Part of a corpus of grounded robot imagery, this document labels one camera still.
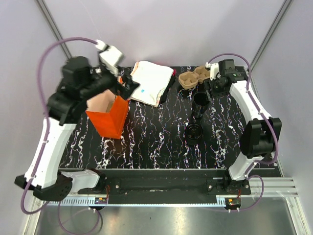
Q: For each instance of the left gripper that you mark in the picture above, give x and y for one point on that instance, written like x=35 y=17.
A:
x=125 y=90

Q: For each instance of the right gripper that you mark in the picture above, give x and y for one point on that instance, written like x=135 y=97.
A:
x=208 y=84

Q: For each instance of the orange paper bag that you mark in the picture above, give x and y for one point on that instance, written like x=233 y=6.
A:
x=108 y=125

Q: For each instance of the brown pulp cup carrier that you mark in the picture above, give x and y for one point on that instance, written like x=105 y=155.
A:
x=109 y=105

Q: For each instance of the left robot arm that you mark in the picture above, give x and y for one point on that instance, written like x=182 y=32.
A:
x=80 y=82

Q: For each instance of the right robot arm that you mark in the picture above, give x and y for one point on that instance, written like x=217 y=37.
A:
x=261 y=134

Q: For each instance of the black tall coffee cup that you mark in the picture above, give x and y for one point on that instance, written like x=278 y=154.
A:
x=200 y=104

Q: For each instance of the stack of white napkins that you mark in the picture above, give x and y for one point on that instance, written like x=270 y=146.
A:
x=153 y=79

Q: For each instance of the black cloth under napkins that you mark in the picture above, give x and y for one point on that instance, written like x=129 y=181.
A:
x=171 y=82

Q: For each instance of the black cup lid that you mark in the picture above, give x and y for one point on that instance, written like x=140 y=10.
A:
x=193 y=133

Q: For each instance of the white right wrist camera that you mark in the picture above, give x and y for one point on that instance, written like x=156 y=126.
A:
x=213 y=69

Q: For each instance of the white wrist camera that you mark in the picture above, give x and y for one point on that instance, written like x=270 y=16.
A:
x=109 y=56
x=213 y=69

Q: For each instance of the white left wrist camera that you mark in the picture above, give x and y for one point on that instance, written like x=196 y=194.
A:
x=109 y=56

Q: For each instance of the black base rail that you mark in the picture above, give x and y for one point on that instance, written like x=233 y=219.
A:
x=161 y=187

